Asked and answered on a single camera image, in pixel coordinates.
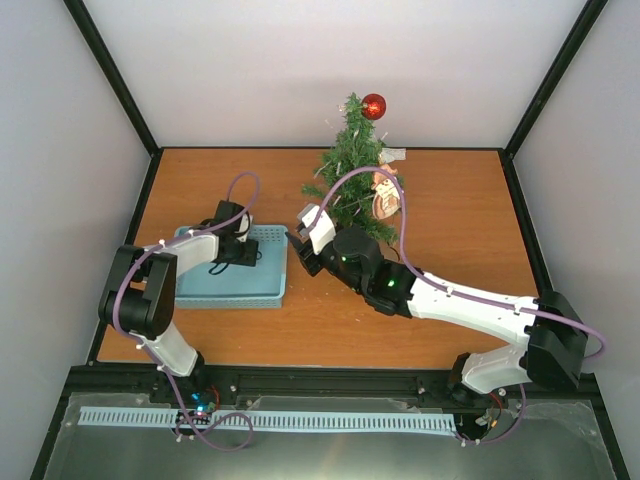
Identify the blue plastic basket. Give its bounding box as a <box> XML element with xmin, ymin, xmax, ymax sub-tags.
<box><xmin>175</xmin><ymin>225</ymin><xmax>288</xmax><ymax>309</ymax></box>

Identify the snowman ornament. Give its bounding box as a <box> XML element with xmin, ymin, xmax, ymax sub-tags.
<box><xmin>371</xmin><ymin>172</ymin><xmax>400</xmax><ymax>220</ymax></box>

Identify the small green christmas tree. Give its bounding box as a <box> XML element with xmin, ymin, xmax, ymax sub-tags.
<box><xmin>302</xmin><ymin>93</ymin><xmax>406</xmax><ymax>245</ymax></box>

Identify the clear angel ornament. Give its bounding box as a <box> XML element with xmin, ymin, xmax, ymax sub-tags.
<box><xmin>379</xmin><ymin>147</ymin><xmax>406</xmax><ymax>164</ymax></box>

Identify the red ball ornament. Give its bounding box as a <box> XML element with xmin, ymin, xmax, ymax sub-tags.
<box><xmin>361</xmin><ymin>93</ymin><xmax>387</xmax><ymax>121</ymax></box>

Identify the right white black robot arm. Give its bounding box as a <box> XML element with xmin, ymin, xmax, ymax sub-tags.
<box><xmin>287</xmin><ymin>227</ymin><xmax>587</xmax><ymax>406</ymax></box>

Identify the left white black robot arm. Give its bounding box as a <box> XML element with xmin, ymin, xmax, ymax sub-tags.
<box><xmin>98</xmin><ymin>200</ymin><xmax>257</xmax><ymax>403</ymax></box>

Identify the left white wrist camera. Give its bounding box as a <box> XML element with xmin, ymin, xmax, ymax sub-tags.
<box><xmin>236</xmin><ymin>213</ymin><xmax>252</xmax><ymax>237</ymax></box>

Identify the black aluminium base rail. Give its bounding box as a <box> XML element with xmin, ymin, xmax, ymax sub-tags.
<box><xmin>64</xmin><ymin>363</ymin><xmax>596</xmax><ymax>416</ymax></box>

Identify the purple floor cable loop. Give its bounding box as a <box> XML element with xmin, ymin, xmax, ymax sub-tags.
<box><xmin>172</xmin><ymin>387</ymin><xmax>255</xmax><ymax>452</ymax></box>

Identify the light blue cable duct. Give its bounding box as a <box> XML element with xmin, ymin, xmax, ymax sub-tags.
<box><xmin>77</xmin><ymin>406</ymin><xmax>456</xmax><ymax>436</ymax></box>

